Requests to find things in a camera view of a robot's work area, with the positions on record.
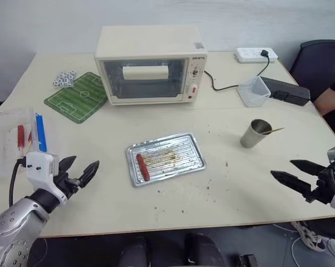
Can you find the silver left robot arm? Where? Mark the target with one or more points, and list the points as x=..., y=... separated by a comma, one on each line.
x=14, y=219

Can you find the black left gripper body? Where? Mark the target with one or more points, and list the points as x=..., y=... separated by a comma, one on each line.
x=66, y=184

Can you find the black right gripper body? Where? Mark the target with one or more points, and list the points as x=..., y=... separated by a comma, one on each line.
x=322, y=186

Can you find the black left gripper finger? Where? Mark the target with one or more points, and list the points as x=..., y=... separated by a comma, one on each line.
x=89, y=173
x=66, y=165

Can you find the small dark block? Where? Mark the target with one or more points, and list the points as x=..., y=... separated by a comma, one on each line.
x=248, y=261

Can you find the person in black clothes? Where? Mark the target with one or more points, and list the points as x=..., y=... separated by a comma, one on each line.
x=334, y=116

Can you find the black rectangular case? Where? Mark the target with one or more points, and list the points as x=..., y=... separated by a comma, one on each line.
x=288, y=90

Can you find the thin wooden stick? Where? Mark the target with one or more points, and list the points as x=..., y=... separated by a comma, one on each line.
x=276, y=130

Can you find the dark rounded shape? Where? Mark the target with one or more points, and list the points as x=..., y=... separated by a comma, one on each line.
x=203, y=250

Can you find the large clear plastic box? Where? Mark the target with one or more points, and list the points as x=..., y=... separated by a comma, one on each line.
x=6, y=144

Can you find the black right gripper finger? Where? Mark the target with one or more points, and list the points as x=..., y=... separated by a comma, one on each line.
x=291, y=180
x=308, y=166

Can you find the cream toaster oven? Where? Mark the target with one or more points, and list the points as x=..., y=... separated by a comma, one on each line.
x=148, y=55

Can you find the white laced shoe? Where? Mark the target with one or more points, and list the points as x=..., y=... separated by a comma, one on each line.
x=313, y=236

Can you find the white power strip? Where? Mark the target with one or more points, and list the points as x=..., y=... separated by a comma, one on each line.
x=251, y=54

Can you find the silver ribbed baking tray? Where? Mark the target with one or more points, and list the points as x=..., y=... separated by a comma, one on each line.
x=176, y=158

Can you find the green football pitch mat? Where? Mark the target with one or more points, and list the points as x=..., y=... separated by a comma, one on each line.
x=78, y=97

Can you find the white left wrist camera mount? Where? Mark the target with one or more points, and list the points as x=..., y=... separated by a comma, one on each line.
x=38, y=167

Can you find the metal cup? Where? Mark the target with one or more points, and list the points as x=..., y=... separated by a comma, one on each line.
x=252, y=136

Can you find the black mesh office chair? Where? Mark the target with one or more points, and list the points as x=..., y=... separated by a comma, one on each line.
x=312, y=61

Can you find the small clear plastic container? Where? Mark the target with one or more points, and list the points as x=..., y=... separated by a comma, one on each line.
x=252, y=93

